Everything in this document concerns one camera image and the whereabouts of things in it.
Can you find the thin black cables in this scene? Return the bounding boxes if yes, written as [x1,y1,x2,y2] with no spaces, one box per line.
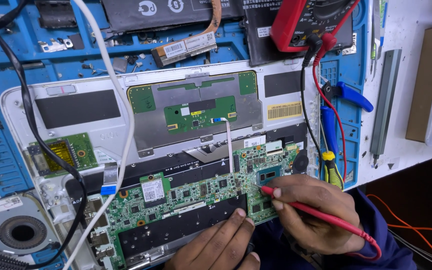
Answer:
[388,228,432,270]

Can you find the red digital multimeter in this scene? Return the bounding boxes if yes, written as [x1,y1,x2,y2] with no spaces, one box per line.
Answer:
[269,0,356,53]

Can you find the metal tweezers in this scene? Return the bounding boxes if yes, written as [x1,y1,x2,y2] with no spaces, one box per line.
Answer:
[369,0,389,82]

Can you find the person's left hand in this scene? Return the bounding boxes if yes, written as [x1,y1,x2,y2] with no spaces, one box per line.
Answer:
[163,208,261,270]

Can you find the person's right hand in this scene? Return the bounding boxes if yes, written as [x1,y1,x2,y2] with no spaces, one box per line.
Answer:
[265,174,366,256]

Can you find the thick black cable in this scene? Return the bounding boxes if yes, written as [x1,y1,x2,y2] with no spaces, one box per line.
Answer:
[0,0,88,270]

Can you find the red multimeter probe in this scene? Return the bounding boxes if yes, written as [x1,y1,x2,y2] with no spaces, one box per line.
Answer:
[253,182,383,262]

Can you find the brown cardboard sheet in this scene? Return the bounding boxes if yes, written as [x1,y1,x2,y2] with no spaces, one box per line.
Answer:
[405,22,432,143]

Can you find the black battery with white print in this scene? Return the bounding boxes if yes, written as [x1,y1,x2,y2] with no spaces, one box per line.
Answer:
[241,0,354,67]

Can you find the white laptop base chassis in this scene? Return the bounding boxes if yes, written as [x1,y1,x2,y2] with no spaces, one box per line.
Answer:
[0,59,322,270]

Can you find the white flat ribbon cable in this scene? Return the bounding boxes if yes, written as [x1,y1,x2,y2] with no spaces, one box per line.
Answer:
[211,117,236,174]

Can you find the small green daughter board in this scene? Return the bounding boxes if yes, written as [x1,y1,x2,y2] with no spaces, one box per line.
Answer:
[26,132,99,178]

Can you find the black test lead cable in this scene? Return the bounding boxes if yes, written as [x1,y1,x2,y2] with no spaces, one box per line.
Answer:
[300,34,324,181]

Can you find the grey touchpad assembly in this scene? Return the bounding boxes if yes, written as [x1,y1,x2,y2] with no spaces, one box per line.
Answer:
[127,70,264,158]

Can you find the orange cable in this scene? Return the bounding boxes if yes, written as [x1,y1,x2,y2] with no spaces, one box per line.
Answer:
[366,193,432,263]

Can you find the long black laptop battery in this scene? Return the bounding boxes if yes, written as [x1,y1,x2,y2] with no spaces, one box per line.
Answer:
[101,0,247,34]

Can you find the green laptop motherboard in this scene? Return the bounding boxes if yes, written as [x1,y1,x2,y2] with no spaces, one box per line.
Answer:
[84,142,304,270]

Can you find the yellow black screwdriver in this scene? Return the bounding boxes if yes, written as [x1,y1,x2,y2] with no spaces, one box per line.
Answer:
[321,151,345,191]

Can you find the copper heat pipe heatsink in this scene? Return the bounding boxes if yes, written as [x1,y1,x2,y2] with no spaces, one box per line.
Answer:
[151,0,223,68]

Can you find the blue handled pliers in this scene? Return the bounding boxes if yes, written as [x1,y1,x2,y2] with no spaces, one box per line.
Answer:
[320,81,374,155]

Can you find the blue tipped ribbon cable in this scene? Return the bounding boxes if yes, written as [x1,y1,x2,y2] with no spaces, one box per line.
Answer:
[100,161,119,196]

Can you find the grey laptop cooling fan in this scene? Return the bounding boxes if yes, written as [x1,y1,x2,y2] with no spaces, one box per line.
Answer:
[0,190,62,264]

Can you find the small silver metal bracket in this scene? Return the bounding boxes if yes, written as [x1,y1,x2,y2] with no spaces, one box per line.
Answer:
[37,37,74,53]

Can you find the black hinge part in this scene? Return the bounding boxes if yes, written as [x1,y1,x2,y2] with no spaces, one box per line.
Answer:
[34,0,79,29]

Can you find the grey metal bar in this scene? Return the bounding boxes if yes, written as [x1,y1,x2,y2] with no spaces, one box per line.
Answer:
[369,49,403,168]

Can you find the blue repair mat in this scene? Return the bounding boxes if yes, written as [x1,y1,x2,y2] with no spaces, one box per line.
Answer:
[0,0,369,270]

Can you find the red test lead cable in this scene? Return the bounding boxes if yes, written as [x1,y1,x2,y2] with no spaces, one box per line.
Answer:
[312,0,362,184]

